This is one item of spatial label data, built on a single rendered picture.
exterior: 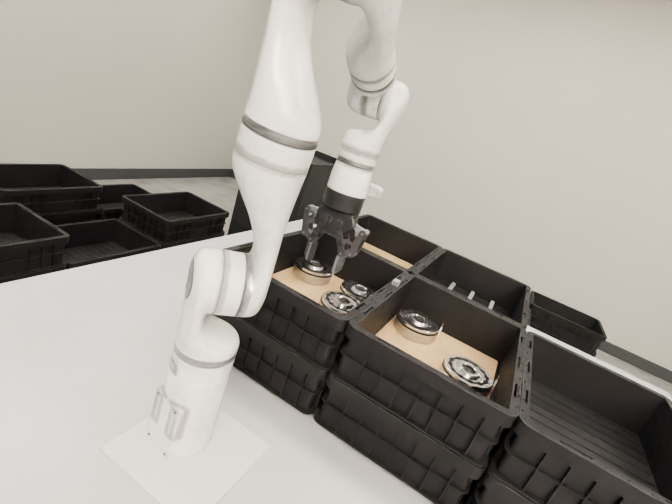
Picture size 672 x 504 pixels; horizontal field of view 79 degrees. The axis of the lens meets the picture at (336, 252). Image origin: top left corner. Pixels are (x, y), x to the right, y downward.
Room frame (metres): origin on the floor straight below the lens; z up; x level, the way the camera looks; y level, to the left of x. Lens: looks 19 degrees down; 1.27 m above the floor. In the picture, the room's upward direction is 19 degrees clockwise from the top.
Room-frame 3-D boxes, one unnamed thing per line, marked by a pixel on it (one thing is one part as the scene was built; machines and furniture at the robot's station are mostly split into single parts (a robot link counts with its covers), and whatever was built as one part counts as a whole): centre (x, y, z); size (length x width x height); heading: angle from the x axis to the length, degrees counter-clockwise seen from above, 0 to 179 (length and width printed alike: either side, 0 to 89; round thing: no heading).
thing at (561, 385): (0.65, -0.55, 0.87); 0.40 x 0.30 x 0.11; 159
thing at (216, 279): (0.51, 0.14, 0.95); 0.09 x 0.09 x 0.17; 26
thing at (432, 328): (0.89, -0.24, 0.86); 0.10 x 0.10 x 0.01
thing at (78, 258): (1.44, 0.92, 0.31); 0.40 x 0.30 x 0.34; 160
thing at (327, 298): (0.84, -0.05, 0.86); 0.10 x 0.10 x 0.01
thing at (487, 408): (0.76, -0.27, 0.92); 0.40 x 0.30 x 0.02; 159
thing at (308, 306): (0.87, 0.01, 0.92); 0.40 x 0.30 x 0.02; 159
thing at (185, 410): (0.51, 0.14, 0.79); 0.09 x 0.09 x 0.17; 58
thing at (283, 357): (0.87, 0.01, 0.76); 0.40 x 0.30 x 0.12; 159
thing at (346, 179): (0.77, 0.01, 1.15); 0.11 x 0.09 x 0.06; 158
